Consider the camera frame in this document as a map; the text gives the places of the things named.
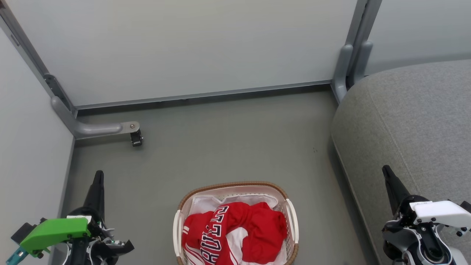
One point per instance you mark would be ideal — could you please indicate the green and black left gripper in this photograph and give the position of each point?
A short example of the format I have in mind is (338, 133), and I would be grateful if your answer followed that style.
(55, 232)

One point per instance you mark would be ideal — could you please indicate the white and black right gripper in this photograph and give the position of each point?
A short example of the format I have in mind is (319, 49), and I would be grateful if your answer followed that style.
(441, 211)

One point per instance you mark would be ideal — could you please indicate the grey fabric sofa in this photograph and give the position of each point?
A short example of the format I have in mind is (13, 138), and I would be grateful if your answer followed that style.
(415, 121)

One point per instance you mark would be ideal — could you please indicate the grey foot with metal plate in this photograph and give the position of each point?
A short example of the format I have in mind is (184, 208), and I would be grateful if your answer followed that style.
(95, 129)

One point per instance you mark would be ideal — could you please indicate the small black caster wheel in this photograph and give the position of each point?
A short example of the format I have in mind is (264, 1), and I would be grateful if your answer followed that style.
(136, 139)

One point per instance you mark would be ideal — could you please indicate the grey partition support foot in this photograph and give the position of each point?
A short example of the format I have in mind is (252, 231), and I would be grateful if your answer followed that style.
(363, 59)
(342, 70)

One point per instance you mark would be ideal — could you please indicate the white laundry basket brown rim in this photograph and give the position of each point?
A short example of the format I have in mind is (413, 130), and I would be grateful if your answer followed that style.
(235, 185)

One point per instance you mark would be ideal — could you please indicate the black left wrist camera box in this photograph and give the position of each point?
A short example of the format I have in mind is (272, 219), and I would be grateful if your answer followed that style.
(24, 231)

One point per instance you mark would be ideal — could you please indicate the grey partition bottom rail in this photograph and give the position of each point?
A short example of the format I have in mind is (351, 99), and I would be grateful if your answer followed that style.
(206, 95)

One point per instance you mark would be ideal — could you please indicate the grey partition post with bracket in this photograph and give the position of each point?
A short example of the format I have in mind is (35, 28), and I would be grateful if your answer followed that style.
(25, 44)

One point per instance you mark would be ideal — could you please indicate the grey partition corner post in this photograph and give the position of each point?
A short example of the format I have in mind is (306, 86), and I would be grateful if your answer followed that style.
(362, 22)

